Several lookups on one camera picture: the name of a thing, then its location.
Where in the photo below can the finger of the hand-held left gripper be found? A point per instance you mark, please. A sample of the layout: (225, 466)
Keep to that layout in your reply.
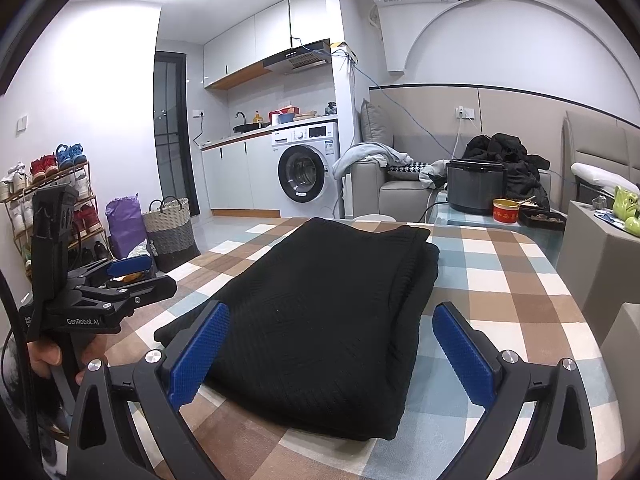
(130, 265)
(150, 287)

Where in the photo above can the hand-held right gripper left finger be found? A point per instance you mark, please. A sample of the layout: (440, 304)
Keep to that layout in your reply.
(200, 350)

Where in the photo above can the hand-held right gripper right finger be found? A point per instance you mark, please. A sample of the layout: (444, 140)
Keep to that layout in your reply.
(460, 355)

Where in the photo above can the black knit sweater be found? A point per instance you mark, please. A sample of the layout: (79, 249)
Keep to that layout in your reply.
(310, 310)

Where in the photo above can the person's left forearm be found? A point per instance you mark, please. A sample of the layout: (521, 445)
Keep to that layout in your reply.
(45, 430)

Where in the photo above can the person's left hand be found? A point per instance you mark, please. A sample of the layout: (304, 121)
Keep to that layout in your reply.
(42, 357)

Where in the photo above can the yellow white plastic bag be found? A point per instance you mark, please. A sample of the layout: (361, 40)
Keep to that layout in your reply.
(140, 250)

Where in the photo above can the purple bag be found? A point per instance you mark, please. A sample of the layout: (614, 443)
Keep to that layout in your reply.
(125, 225)

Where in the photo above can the woven laundry basket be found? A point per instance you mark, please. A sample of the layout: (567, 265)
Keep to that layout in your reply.
(167, 235)

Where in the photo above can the shoe rack with shoes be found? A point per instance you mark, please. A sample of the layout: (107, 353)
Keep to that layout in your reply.
(67, 155)

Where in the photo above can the glass coffee table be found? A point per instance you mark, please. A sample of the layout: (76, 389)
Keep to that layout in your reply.
(460, 222)

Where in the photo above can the dark glass door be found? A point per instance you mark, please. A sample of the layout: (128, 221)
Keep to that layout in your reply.
(170, 135)

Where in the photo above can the white lower kitchen cabinets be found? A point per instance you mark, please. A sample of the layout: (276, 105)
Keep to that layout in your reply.
(235, 175)

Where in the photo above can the white kitchen cabinets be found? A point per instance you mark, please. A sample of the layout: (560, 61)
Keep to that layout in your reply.
(250, 40)
(235, 175)

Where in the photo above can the red bowl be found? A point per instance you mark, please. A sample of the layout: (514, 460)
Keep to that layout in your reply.
(506, 212)

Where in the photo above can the black food tray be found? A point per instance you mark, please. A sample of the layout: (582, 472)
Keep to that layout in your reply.
(542, 219)

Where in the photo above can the tall grey side cabinet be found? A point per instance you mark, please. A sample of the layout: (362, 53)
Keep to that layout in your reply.
(590, 260)

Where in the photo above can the white round stool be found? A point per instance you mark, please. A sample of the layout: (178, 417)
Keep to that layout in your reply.
(375, 217)

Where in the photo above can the black rice cooker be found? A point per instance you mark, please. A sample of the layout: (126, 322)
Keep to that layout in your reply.
(472, 190)

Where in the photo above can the low grey side cabinet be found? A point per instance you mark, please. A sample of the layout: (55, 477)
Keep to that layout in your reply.
(625, 330)

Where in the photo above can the grey sofa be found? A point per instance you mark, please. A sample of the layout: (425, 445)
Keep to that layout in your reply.
(400, 195)

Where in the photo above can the pale grey garment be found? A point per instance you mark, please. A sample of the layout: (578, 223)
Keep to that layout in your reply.
(432, 172)

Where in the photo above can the black kitchen faucet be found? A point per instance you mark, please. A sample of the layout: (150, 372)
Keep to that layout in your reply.
(241, 116)

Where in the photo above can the houndstooth pillow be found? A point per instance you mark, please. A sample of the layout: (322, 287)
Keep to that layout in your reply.
(405, 170)

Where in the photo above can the yellow bottle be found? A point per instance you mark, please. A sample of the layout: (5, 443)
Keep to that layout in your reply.
(258, 120)

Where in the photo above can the white washing machine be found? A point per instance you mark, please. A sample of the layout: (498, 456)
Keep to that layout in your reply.
(305, 170)

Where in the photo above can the black jacket pile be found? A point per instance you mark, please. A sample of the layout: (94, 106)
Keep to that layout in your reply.
(515, 160)

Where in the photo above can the red container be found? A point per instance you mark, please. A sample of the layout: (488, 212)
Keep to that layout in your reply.
(287, 110)

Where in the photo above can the light grey hoodie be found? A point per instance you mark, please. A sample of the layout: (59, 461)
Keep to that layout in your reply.
(360, 155)

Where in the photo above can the green toy figure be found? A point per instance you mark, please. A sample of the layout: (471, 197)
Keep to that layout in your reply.
(627, 205)

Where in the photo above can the white pillow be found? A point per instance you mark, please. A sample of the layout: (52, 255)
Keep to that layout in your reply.
(600, 175)

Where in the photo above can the grey cushion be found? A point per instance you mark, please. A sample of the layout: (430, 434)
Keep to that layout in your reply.
(375, 125)

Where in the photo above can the white upper kitchen cabinets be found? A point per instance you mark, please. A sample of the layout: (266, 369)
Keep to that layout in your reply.
(250, 40)

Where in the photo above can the grey upholstered headboard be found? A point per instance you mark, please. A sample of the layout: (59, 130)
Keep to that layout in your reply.
(600, 140)

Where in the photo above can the steel range hood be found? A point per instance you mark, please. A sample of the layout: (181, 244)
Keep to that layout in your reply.
(295, 57)

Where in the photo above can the white router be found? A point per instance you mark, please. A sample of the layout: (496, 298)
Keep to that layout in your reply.
(346, 50)

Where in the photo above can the white light switch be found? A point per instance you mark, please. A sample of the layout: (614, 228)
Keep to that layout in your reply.
(21, 124)

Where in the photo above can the white wall socket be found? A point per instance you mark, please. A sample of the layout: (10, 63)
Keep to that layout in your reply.
(466, 112)

